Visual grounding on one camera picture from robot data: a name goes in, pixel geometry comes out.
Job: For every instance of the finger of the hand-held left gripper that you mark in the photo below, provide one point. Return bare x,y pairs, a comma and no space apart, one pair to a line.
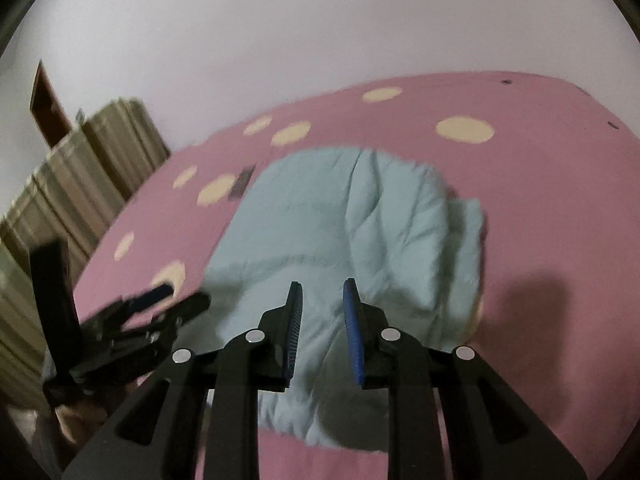
185,310
152,295

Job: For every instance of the light blue puffer jacket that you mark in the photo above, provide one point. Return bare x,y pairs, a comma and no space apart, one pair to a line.
350,220

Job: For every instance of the person's left forearm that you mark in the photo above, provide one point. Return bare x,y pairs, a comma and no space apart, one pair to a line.
77,422

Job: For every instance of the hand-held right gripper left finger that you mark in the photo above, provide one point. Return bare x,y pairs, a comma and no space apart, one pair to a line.
295,330

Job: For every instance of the brown wooden door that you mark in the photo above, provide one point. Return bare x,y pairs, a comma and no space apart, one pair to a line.
50,105

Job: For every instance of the beige striped curtain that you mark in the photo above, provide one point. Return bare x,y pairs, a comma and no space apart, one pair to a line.
75,185

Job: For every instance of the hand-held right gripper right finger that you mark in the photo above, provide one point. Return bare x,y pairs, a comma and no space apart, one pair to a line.
353,330

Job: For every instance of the pink spotted bed sheet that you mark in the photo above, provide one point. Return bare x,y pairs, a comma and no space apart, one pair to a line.
550,210

